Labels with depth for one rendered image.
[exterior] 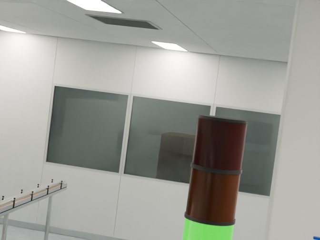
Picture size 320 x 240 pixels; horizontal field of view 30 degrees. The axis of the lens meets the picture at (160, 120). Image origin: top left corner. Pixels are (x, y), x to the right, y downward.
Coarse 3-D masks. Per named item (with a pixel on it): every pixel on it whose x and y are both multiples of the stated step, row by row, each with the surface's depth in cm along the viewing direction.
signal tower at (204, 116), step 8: (216, 120) 57; (224, 120) 56; (232, 120) 56; (240, 120) 57; (200, 168) 57; (208, 168) 57; (184, 216) 59; (208, 224) 57; (216, 224) 57; (224, 224) 57; (232, 224) 58
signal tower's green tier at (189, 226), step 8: (184, 224) 59; (192, 224) 58; (200, 224) 57; (184, 232) 59; (192, 232) 58; (200, 232) 57; (208, 232) 57; (216, 232) 57; (224, 232) 57; (232, 232) 59
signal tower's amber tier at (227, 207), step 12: (192, 168) 58; (192, 180) 58; (204, 180) 57; (216, 180) 57; (228, 180) 57; (192, 192) 58; (204, 192) 57; (216, 192) 57; (228, 192) 57; (192, 204) 58; (204, 204) 57; (216, 204) 57; (228, 204) 57; (192, 216) 58; (204, 216) 57; (216, 216) 57; (228, 216) 57
